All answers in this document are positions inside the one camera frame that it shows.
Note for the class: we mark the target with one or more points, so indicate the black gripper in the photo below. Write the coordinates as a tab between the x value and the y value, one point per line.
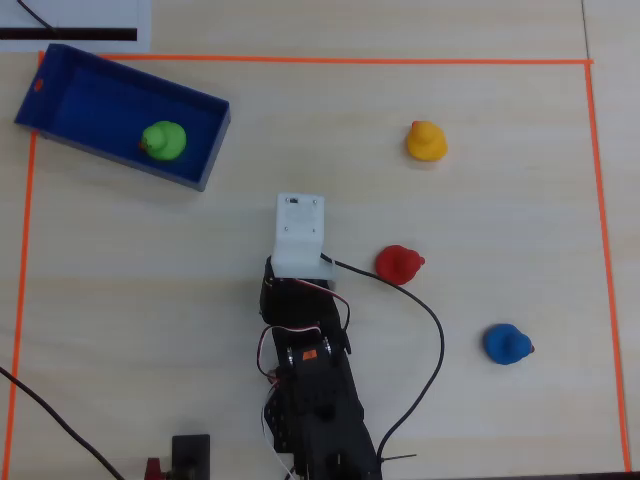
268	290

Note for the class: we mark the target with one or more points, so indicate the green rubber duck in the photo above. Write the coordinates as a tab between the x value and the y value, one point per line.
164	141

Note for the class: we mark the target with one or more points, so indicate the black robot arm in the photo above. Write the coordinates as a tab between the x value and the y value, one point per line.
325	415

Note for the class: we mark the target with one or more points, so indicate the red rubber duck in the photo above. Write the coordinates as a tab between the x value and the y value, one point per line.
397	265

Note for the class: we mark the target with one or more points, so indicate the yellow rubber duck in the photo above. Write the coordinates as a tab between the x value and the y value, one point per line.
425	142

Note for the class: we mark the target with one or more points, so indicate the blue rubber duck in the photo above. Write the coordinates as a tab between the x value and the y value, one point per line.
506	345

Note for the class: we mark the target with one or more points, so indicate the blue plastic box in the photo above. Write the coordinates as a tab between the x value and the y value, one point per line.
100	100

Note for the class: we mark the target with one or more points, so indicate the black zip tie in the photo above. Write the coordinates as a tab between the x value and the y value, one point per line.
400	456

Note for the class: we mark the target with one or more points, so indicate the orange tape strip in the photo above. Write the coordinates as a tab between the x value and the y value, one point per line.
606	260
350	60
22	280

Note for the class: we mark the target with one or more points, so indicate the white paper with black bar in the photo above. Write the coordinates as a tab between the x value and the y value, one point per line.
75	20

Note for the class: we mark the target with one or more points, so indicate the black stand post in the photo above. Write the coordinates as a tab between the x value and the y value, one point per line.
191	457

